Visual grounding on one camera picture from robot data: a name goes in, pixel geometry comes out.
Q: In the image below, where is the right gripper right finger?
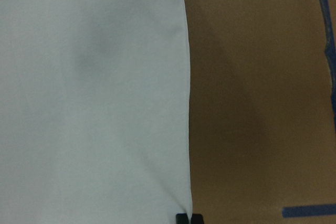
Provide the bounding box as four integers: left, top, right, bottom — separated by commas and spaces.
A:
191, 214, 203, 224

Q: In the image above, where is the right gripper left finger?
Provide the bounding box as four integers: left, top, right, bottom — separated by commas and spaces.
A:
175, 214, 188, 224

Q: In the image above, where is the light blue t-shirt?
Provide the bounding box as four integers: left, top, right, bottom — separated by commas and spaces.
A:
1, 0, 193, 223

